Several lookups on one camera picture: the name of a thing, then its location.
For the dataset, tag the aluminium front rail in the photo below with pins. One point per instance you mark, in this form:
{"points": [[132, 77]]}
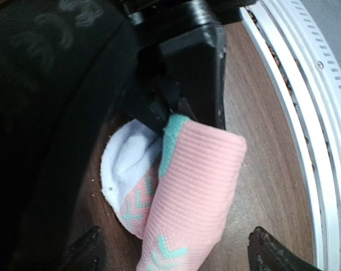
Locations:
{"points": [[307, 79]]}

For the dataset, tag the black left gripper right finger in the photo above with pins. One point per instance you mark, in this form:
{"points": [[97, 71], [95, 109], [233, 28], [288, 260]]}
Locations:
{"points": [[267, 253]]}

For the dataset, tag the pink sock with teal patches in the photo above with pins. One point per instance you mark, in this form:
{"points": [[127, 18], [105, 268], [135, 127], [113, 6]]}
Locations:
{"points": [[173, 191]]}

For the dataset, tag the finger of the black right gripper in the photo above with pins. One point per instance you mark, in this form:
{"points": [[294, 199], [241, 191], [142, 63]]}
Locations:
{"points": [[144, 100], [196, 60]]}

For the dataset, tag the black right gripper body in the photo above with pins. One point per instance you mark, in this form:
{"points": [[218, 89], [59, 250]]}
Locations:
{"points": [[65, 67]]}

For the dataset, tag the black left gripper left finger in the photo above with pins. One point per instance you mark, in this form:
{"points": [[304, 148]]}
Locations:
{"points": [[86, 253]]}

